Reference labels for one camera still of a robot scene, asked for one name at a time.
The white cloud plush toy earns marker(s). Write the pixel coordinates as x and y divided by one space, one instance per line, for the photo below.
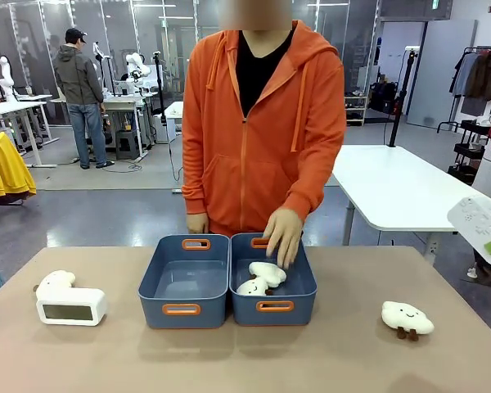
268 273
250 288
59 279
407 318

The person's left forearm orange sleeve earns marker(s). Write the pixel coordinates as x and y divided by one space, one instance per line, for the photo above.
311 184

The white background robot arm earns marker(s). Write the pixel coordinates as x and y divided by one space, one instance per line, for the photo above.
137 65
2 78

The person's right forearm orange sleeve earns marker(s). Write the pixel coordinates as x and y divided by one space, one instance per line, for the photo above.
195 180

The person's left hand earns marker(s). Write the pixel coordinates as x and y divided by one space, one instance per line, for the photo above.
284 233

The person's right hand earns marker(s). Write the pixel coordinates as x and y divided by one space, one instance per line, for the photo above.
197 224

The white cylindrical appliance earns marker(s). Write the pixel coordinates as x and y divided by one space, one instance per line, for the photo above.
489 176

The black rolling cart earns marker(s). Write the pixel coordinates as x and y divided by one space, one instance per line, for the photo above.
468 151

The white table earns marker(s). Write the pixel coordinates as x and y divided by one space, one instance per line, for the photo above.
393 180

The clothes rack with garments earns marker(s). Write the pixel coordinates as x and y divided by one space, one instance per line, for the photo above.
480 78

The black tripod stand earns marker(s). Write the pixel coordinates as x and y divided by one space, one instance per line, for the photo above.
402 94

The white shelf unit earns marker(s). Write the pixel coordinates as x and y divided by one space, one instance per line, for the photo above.
356 110

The person in orange hoodie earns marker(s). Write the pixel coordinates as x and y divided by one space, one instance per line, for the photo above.
266 135

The grey stool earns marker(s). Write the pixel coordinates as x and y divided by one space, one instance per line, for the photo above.
127 145

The man in grey jacket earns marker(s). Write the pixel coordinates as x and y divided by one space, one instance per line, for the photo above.
79 86

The yellow garment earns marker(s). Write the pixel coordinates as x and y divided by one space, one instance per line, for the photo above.
10 168

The white desk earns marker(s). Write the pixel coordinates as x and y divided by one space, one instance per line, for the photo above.
12 110

